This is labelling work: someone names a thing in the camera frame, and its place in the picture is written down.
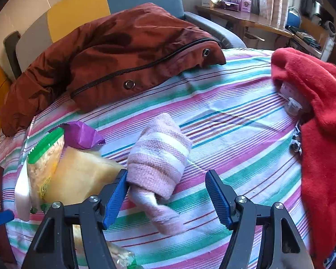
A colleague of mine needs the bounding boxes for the green-edged cracker pack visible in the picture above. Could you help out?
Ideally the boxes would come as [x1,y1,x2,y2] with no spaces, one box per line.
[27,128,65,213]

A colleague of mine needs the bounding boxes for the purple snack packet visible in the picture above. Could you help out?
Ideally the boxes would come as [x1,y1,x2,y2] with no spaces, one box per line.
[48,121,106,150]

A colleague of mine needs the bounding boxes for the pink striped towel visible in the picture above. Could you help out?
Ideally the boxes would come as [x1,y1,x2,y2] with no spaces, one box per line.
[127,113,192,236]

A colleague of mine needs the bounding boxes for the weidan cracker pack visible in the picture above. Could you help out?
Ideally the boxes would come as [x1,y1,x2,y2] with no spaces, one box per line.
[73,225,143,268]

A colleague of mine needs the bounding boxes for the yellow sponge block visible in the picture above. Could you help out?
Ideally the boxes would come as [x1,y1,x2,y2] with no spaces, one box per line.
[43,147,124,205]

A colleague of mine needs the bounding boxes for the striped tablecloth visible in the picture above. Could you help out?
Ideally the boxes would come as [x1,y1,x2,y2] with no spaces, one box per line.
[0,49,310,268]

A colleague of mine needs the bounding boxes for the white plastic clip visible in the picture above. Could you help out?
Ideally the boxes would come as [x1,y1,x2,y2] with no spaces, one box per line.
[279,82,302,117]

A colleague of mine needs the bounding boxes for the red fleece garment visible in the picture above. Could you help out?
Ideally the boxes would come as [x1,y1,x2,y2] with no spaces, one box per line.
[271,48,336,268]

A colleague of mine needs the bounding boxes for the maroon padded jacket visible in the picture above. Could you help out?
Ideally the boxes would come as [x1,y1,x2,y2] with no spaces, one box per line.
[0,3,226,137]

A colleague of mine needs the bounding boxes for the blue yellow grey armchair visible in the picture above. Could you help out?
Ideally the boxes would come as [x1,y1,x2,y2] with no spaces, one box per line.
[3,0,245,80]

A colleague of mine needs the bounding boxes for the wooden side table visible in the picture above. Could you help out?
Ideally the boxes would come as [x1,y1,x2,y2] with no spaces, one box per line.
[195,6,293,50]

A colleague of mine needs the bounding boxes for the purple box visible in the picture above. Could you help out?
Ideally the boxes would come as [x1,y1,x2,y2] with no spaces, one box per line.
[237,0,251,13]

